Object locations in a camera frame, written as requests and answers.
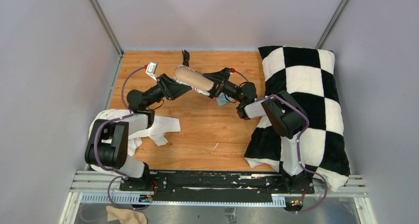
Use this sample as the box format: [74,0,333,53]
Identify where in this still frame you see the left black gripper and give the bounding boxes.
[145,75,192,109]

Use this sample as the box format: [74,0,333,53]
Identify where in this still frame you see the white crumpled cloth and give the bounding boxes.
[95,109,181,158]

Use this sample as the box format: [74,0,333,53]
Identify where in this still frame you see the beige cloth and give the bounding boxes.
[106,206,148,224]

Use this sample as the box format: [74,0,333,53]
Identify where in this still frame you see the black sunglasses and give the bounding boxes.
[182,50,190,67]

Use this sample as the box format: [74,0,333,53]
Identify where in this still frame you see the blue cleaning cloth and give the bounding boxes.
[216,95,228,106]

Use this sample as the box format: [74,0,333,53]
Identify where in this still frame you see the black white checkered pillow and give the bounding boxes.
[258,45,350,192]

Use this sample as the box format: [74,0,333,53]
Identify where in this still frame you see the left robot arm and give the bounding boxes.
[84,74,192,191]

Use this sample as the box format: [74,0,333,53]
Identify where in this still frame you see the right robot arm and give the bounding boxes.
[203,68,309,193]

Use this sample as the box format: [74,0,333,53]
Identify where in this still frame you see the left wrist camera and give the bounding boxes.
[144,62,158,81]

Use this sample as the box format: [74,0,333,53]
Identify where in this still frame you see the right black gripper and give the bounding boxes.
[197,68,245,104]

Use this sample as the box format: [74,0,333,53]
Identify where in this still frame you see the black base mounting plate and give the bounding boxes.
[121,170,315,198]

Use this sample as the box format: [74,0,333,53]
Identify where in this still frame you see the aluminium frame rail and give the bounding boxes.
[69,175,368,207]

